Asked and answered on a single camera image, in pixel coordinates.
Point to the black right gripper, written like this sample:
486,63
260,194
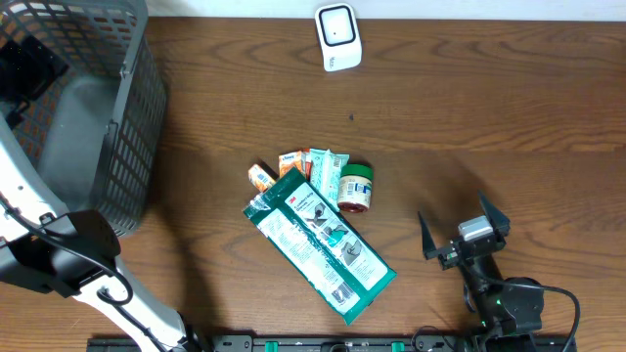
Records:
451,254

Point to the green lid seasoning jar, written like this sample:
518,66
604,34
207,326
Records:
355,188

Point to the green 3M package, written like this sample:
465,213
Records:
320,244

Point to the white toilet wipes pack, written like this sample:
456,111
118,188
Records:
326,173

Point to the red snack packet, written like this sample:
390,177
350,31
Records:
307,163

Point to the orange white tissue pack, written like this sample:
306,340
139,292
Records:
289,161

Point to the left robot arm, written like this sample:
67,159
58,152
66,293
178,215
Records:
78,255

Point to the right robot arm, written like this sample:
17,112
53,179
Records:
508,306

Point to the white barcode scanner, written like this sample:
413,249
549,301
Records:
339,37

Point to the grey plastic mesh basket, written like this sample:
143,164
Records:
82,108

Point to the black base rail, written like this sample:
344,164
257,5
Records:
424,342

